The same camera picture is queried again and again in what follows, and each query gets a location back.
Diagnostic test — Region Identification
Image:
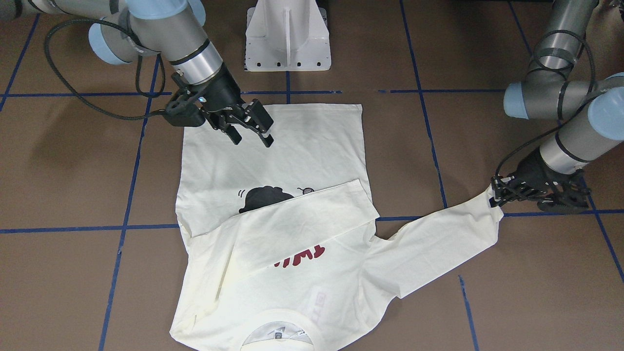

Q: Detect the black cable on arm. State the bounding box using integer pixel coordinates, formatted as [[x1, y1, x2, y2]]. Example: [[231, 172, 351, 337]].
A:
[[495, 29, 596, 178], [44, 19, 169, 121]]

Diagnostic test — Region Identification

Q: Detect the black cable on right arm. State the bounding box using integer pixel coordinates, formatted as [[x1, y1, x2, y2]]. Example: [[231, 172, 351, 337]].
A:
[[44, 19, 169, 121]]

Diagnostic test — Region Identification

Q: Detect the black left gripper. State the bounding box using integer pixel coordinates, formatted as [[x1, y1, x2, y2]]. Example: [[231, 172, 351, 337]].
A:
[[491, 149, 591, 214]]

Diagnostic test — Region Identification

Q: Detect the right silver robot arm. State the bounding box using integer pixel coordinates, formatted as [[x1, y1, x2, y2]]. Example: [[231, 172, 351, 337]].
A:
[[1, 0, 273, 147]]

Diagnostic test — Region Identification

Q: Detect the cream long-sleeve shirt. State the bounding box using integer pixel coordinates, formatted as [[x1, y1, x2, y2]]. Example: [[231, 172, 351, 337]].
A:
[[170, 103, 504, 351]]

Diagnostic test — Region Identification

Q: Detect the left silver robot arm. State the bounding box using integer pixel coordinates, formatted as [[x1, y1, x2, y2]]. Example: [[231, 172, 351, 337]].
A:
[[489, 0, 623, 214]]

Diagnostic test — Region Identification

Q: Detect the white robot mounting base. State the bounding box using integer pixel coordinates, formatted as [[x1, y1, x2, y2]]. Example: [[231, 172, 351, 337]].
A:
[[244, 0, 332, 73]]

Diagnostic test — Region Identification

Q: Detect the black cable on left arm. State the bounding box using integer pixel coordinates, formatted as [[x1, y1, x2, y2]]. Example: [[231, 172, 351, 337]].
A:
[[495, 29, 596, 178]]

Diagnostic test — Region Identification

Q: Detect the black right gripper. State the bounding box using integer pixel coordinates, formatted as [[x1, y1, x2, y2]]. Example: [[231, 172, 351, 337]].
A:
[[163, 66, 274, 148]]

